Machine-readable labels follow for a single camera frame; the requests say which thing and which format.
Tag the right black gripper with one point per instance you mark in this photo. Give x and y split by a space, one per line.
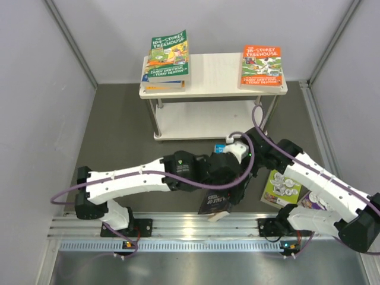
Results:
255 171

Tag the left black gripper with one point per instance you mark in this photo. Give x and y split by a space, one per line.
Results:
236 192

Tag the light blue storey treehouse book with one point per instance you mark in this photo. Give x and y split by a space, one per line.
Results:
219 148

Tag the dark tale of cities book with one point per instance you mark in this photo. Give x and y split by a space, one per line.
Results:
214 206

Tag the orange 78-storey treehouse book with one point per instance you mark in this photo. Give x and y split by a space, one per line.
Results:
261 69

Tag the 130-storey treehouse book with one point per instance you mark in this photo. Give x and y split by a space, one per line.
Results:
164 89

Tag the blue 91-storey treehouse book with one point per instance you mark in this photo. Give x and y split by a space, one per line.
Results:
145 81

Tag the green 104-storey treehouse book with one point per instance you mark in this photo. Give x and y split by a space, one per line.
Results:
168 58

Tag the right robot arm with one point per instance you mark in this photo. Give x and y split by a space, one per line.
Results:
353 215

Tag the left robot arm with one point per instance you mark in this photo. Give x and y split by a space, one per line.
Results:
181 171

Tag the lime green cartoon book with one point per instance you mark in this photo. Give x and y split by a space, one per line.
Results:
280 190

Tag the white two-tier wooden shelf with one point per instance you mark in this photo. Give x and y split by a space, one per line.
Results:
211 106

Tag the purple cartoon book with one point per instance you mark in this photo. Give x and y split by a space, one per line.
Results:
312 201

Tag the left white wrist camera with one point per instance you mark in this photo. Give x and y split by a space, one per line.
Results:
236 148

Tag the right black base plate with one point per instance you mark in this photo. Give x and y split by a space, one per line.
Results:
274 228

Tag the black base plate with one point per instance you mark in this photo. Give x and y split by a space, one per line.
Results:
274 228
140 227

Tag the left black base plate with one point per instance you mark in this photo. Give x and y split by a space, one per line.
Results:
140 227

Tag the aluminium mounting rail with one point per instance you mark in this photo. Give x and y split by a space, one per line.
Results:
172 226

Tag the slotted grey cable duct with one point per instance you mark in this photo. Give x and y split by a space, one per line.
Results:
176 246

